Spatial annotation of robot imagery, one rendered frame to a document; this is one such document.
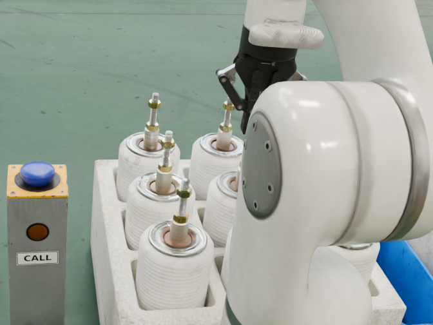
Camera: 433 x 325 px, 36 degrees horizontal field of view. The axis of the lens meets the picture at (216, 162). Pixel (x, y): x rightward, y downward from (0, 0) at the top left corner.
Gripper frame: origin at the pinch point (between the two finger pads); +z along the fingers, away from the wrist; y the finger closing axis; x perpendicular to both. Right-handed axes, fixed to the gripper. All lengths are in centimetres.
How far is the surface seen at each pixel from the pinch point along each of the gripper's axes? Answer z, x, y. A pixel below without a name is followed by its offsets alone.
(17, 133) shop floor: 35, -59, 36
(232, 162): 10.7, -7.2, -0.2
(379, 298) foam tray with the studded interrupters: 17.3, 16.8, -16.9
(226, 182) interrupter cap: 10.0, -0.4, 2.3
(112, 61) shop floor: 35, -103, 12
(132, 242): 17.9, 3.3, 15.8
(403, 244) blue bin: 24.1, -3.5, -31.8
